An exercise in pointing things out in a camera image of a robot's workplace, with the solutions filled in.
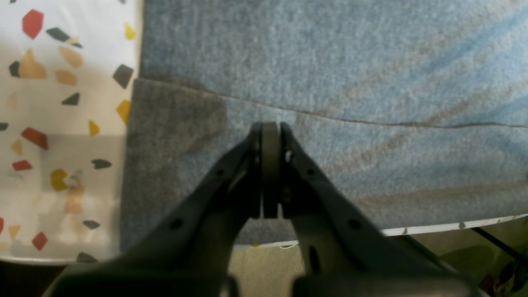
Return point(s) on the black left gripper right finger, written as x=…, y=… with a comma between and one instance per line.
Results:
x=344, y=253

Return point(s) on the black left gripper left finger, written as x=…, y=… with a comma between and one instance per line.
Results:
x=188, y=253

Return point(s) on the grey t-shirt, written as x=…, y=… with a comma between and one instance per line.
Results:
x=415, y=109

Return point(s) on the terrazzo pattern tablecloth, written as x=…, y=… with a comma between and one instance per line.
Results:
x=67, y=72

